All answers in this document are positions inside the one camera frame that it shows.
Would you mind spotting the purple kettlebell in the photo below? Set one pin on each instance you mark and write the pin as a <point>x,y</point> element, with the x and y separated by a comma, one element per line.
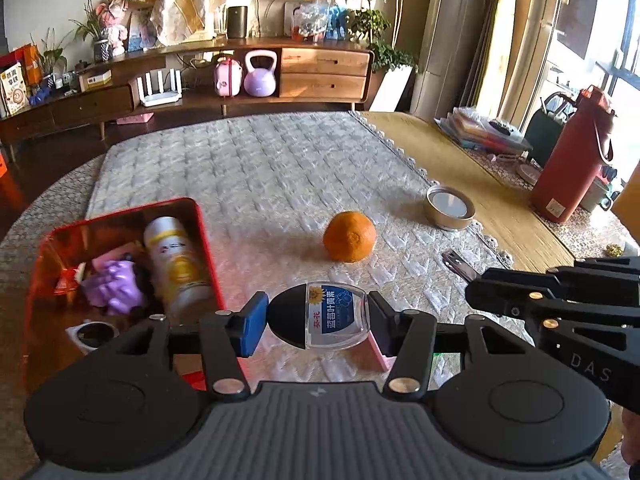
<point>260,80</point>

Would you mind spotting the small leafy potted plant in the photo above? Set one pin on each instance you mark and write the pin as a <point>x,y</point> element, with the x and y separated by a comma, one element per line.
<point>50,55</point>

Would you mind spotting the white mug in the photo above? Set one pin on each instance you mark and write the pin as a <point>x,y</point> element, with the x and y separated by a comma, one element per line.
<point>595,195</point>

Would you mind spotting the purple toy fish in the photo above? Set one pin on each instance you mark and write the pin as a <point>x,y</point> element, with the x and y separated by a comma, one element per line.
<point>112,286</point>

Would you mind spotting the round wooden coaster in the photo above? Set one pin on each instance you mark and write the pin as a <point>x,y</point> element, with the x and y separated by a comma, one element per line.
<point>529,173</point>

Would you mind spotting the white quilted table mat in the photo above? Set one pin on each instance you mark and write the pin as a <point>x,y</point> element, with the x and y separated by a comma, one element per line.
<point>275,170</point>

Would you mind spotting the red wrapper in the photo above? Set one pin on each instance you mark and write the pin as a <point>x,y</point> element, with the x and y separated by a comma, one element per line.
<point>70,280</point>

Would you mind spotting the orange fruit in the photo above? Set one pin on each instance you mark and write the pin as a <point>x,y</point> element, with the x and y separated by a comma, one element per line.
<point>349,236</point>

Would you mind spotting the wooden tv cabinet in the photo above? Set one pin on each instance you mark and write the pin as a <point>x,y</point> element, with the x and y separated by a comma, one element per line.
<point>90,105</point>

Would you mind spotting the white router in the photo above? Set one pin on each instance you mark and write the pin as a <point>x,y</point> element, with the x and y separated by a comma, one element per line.
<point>160,91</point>

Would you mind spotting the flat pink item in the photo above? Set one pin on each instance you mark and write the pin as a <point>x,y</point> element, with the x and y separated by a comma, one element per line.
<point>135,119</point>

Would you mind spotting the white planter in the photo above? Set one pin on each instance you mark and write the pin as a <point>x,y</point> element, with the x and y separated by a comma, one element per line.
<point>395,89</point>

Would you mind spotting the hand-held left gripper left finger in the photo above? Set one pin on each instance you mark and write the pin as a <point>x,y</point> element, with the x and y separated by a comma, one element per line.
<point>252,325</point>

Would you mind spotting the small white box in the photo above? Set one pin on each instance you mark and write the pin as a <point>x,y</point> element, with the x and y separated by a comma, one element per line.
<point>95,79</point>

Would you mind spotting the light wooden drawer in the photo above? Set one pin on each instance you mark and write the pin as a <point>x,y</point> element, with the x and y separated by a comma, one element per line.
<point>325,60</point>
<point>322,85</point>

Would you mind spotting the round metal tin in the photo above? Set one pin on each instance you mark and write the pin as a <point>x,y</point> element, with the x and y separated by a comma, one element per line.
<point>449,208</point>

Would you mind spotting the orange red paper bag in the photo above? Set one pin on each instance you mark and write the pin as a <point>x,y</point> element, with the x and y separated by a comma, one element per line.
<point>30,62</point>

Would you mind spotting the printed snack box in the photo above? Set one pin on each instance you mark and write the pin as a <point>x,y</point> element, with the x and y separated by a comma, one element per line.
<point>14,89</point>

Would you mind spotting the clear plastic bags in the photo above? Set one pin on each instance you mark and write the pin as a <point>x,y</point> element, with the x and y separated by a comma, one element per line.
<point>317,20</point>

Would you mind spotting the small white cup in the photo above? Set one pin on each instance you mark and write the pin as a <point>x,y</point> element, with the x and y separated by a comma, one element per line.
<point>92,336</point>

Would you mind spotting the dark green bag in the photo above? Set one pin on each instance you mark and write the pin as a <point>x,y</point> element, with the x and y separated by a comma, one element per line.
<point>544,130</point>

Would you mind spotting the red tin box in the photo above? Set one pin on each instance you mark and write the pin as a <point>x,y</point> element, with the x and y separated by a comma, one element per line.
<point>35,310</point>

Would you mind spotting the white standing air conditioner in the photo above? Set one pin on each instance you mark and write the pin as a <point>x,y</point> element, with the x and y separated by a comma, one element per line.
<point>440,35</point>

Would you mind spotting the dark cylindrical speaker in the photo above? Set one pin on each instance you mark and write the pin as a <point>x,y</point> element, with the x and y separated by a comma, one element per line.
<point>237,21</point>

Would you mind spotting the beige curtain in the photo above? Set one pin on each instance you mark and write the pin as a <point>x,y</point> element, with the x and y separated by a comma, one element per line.
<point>505,35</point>

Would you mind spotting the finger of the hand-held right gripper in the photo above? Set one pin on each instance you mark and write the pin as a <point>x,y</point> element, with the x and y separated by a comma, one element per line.
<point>505,300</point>
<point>590,272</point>

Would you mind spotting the potted orchid plant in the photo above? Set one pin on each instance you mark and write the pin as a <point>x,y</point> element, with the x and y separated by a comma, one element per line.
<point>95,30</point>

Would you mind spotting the red water bottle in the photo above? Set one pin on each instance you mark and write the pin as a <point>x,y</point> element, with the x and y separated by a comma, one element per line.
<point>570,170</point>

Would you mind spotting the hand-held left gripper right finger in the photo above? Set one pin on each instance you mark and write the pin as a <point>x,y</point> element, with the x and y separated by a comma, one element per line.
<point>382,330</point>

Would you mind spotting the beige curved board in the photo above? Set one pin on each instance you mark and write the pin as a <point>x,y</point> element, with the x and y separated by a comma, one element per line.
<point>272,12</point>

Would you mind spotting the clear container with black cap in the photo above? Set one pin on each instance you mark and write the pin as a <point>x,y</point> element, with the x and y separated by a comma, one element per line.
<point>325,320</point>

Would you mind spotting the white and yellow bottle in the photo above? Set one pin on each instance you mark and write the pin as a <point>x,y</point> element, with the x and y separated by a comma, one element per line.
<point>175,265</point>

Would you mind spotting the clear glass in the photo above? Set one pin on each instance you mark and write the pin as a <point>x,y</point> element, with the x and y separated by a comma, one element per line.
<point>220,22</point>

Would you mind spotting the small gold ornament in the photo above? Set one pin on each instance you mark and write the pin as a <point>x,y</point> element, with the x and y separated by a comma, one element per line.
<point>613,249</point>

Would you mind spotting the blue toy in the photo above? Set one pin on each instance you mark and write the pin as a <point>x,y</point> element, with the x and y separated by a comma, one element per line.
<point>40,96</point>

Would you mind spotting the pink doll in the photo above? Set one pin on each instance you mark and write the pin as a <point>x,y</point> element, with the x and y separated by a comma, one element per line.
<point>112,20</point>

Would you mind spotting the bamboo table mat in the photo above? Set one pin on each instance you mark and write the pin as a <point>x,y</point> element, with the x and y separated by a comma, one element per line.
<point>460,160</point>

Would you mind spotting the stack of books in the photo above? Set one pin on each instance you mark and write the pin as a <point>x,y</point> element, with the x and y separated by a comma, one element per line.
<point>480,130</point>

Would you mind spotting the tall green plant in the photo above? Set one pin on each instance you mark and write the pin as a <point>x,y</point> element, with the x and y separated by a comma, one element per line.
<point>375,10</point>

